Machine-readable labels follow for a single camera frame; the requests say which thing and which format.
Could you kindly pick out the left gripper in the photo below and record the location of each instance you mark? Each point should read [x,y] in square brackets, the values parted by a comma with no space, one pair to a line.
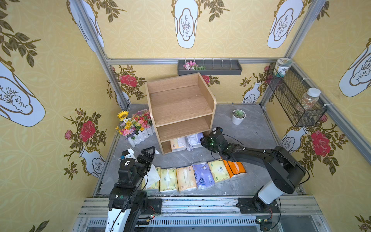
[144,159]

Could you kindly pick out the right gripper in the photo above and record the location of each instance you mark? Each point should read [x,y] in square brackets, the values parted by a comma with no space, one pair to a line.
[211,142]

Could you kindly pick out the lavender tissue pack bottom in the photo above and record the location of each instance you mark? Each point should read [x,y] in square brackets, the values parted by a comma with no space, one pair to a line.
[194,141]

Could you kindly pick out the white green tissue pack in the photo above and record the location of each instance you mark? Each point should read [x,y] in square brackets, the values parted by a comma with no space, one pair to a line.
[152,179]

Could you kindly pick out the yellow green tissue pack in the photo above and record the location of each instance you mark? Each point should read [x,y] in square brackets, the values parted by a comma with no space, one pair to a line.
[218,171]

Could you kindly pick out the beige tissue pack bottom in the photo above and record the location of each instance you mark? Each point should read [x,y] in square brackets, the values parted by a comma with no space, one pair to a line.
[178,144]

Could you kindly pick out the pale yellow tissue pack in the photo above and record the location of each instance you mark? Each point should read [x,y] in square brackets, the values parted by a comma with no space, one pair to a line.
[168,180]

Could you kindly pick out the purple tissue pack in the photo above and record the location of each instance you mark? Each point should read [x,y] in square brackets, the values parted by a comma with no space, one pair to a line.
[203,175]

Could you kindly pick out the beige orange tissue pack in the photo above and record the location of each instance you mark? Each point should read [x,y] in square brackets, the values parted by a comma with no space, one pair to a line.
[186,178]

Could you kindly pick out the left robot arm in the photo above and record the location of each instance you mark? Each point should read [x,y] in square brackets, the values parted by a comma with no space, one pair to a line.
[127,201]

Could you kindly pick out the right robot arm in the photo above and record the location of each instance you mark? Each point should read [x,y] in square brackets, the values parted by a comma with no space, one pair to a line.
[286,173]

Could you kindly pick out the wooden three-tier shelf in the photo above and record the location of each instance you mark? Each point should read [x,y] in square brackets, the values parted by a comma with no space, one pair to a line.
[180,106]

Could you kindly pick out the white picket fence planter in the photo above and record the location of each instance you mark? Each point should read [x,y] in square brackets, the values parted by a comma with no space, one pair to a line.
[141,136]

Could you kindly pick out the artificial flower bouquet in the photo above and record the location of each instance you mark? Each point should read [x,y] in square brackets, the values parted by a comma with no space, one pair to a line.
[138,122]

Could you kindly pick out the small potted cactus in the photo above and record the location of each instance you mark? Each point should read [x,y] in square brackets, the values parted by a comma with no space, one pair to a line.
[238,116]

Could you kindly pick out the pink flowers in tray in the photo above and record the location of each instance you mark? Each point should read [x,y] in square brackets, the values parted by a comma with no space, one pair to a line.
[191,65]

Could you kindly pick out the glass jar white lid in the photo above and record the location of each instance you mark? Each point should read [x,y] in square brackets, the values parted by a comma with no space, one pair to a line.
[308,100]

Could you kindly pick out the patterned jar white lid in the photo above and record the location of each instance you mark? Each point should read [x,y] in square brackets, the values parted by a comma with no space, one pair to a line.
[282,66]

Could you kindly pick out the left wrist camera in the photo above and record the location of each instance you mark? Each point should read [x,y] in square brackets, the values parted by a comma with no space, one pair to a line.
[127,154]

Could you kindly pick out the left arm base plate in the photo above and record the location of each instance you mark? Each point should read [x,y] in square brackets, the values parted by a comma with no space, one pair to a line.
[151,206]

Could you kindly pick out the metal base rail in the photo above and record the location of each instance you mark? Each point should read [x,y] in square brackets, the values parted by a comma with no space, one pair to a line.
[298,214]

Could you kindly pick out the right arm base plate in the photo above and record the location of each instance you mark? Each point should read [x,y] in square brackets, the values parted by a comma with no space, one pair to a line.
[250,205]

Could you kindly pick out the grey wall tray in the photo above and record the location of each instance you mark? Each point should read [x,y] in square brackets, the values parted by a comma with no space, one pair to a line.
[214,67]

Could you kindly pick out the black wire wall basket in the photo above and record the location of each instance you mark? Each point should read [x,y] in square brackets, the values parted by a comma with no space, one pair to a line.
[289,91]

